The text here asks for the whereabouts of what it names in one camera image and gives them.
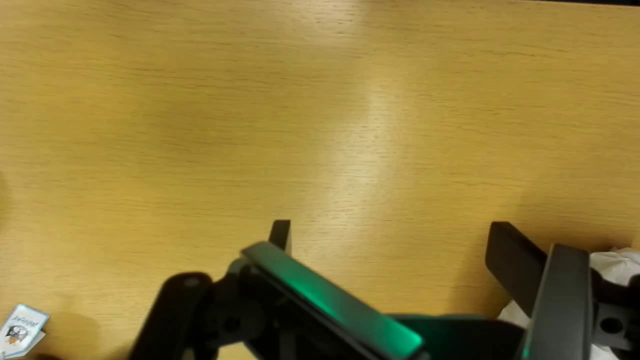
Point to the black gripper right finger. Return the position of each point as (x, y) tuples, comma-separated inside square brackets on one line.
[(555, 288)]

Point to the white paper tag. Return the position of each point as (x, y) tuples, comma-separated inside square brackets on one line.
[(22, 330)]

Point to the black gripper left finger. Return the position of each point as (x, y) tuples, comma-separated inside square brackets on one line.
[(353, 323)]

